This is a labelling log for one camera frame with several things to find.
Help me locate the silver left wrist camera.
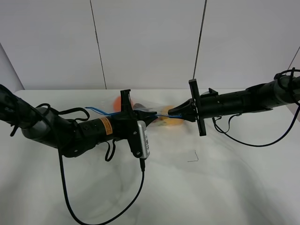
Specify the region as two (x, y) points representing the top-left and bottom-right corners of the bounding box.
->
(137, 120), (150, 159)

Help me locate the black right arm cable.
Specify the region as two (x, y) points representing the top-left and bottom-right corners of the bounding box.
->
(212, 67), (300, 147)

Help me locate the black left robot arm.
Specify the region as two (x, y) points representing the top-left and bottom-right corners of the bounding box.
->
(0, 85), (157, 159)

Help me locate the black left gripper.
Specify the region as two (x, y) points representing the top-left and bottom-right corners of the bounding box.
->
(112, 89), (157, 158)

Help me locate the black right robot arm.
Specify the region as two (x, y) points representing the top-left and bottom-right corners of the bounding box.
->
(168, 74), (300, 136)

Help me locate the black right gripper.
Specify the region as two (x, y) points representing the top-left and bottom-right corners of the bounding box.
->
(168, 79), (206, 136)

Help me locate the orange ball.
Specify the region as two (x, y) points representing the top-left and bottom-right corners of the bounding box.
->
(113, 96), (121, 113)

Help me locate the black left camera cable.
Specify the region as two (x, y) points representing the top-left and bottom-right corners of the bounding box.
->
(58, 150), (146, 225)

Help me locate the dark purple object in bag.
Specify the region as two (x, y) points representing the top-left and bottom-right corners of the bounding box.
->
(133, 103), (150, 112)

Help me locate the yellow-green fruit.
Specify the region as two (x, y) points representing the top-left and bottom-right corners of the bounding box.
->
(160, 105), (183, 126)

